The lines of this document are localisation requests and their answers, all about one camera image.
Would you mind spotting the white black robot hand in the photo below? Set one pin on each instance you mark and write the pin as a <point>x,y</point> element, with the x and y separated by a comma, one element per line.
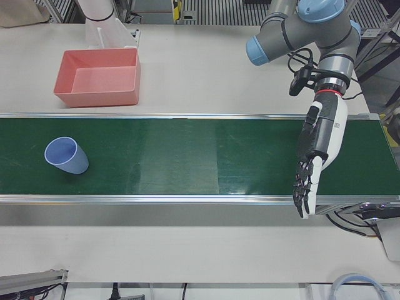
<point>328,131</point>

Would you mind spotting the blue plastic cup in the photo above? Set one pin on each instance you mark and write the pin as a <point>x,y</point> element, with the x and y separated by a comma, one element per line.
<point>70,162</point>

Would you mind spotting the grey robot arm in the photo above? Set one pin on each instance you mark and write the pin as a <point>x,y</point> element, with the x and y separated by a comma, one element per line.
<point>312,34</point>

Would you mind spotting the pink plastic box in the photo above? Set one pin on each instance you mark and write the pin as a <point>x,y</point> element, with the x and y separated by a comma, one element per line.
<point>100,79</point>

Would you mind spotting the green conveyor belt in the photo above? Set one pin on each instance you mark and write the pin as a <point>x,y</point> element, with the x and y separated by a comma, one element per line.
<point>187,156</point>

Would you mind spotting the white pillar stand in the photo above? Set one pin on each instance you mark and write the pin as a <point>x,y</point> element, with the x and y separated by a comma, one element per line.
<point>100,18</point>

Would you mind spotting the aluminium profile bar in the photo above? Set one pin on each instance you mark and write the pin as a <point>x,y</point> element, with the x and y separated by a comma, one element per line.
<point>31,279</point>

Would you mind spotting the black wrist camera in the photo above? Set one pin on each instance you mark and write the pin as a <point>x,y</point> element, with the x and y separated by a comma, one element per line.
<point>299,82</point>

